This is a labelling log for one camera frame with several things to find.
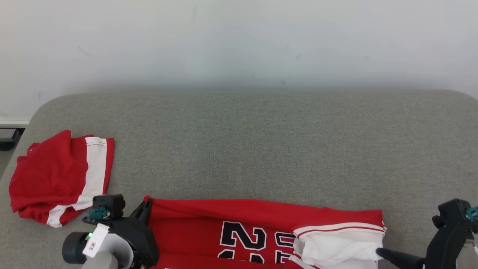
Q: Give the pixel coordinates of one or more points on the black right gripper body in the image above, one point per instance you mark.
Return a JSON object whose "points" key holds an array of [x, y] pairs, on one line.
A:
{"points": [[444, 250]]}

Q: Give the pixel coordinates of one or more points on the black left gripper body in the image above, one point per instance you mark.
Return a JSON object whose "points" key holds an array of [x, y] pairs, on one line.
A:
{"points": [[142, 243]]}

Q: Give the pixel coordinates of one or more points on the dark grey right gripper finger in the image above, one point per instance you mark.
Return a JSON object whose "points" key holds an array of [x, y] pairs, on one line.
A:
{"points": [[403, 259]]}

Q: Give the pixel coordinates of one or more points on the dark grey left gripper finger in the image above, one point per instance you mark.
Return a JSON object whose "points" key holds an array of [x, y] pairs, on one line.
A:
{"points": [[143, 213]]}

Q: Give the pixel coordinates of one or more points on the red Bulls 23 jersey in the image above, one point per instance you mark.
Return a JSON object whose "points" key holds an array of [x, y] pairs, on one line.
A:
{"points": [[186, 231]]}

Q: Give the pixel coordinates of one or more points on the red shorts with white stripe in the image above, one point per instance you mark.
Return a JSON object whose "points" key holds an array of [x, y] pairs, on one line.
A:
{"points": [[48, 175]]}

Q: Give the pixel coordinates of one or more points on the white paper tag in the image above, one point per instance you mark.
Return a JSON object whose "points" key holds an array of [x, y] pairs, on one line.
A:
{"points": [[95, 241]]}

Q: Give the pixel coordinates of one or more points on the dark grey box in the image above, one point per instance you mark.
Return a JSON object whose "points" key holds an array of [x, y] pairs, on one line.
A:
{"points": [[7, 138]]}

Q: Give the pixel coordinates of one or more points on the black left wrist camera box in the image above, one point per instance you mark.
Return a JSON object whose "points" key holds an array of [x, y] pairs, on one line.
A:
{"points": [[110, 203]]}

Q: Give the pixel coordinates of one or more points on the teal left camera connector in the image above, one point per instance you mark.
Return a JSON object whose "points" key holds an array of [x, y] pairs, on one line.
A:
{"points": [[98, 213]]}

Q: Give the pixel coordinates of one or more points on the teal camera connector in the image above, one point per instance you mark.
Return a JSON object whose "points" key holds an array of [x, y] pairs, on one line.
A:
{"points": [[98, 213], [472, 213]]}

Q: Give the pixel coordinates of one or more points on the teal right camera connector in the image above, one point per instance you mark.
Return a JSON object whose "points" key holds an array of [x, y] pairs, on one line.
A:
{"points": [[472, 213]]}

